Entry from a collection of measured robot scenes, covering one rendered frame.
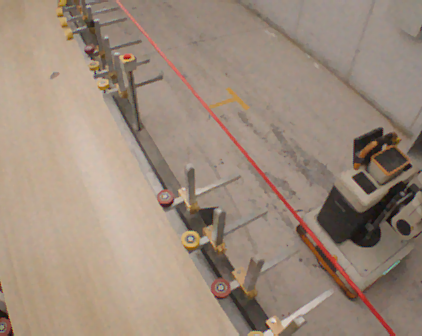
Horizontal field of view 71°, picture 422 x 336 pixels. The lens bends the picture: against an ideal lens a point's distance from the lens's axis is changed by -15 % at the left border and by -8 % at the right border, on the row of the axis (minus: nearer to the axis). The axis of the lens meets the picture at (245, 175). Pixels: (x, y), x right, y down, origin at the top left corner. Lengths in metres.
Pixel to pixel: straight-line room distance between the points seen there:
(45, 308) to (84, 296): 0.17
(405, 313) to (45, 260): 2.30
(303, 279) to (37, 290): 1.70
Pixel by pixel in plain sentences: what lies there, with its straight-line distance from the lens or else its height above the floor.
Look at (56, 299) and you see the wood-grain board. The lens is 1.45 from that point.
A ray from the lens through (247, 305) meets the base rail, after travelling 1.55.
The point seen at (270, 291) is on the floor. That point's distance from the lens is 2.33.
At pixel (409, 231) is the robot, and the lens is 1.97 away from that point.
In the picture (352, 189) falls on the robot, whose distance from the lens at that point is 1.89.
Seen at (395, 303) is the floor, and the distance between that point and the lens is 2.63.
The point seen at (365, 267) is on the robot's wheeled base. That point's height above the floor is 0.28.
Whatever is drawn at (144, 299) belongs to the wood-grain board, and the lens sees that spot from 1.35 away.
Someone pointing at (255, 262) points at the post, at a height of 1.14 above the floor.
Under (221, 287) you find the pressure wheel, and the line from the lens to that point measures 1.34.
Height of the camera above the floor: 2.18
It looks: 51 degrees down
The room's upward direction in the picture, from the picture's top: 10 degrees clockwise
